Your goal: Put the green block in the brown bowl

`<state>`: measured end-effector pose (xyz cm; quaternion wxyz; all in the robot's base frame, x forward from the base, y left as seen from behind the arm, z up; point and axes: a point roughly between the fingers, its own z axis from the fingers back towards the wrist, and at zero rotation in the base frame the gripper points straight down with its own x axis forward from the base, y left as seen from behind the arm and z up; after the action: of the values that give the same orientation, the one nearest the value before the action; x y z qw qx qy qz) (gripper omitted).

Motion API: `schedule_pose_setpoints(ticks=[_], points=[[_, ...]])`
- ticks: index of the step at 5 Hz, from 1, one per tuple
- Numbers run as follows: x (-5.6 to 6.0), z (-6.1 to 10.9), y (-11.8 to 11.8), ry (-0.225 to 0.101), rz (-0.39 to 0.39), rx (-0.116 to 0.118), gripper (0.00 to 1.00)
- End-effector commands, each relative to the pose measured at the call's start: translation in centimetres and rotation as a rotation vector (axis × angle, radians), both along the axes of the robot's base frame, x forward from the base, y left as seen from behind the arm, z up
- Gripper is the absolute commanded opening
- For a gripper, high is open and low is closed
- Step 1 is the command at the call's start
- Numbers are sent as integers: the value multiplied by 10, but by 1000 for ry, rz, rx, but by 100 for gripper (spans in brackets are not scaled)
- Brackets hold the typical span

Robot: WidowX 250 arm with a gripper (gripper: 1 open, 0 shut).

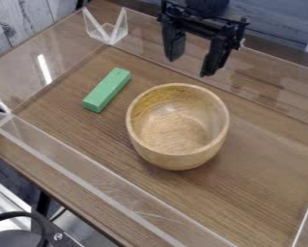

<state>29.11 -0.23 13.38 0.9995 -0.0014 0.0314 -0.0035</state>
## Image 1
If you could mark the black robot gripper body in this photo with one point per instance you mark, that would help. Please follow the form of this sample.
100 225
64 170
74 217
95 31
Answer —
201 17

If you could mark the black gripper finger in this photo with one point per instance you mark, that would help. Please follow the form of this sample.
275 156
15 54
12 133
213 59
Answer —
217 57
174 40

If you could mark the green rectangular block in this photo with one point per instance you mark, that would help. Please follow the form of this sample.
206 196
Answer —
107 89

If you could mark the light wooden bowl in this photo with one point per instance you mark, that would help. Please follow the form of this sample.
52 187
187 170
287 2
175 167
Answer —
178 124

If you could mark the black table leg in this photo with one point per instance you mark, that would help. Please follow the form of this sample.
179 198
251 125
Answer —
43 203

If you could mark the clear acrylic tray enclosure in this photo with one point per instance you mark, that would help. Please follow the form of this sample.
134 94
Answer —
243 200

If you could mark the black metal bracket with screw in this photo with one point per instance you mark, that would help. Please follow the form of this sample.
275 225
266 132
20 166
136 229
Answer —
56 237

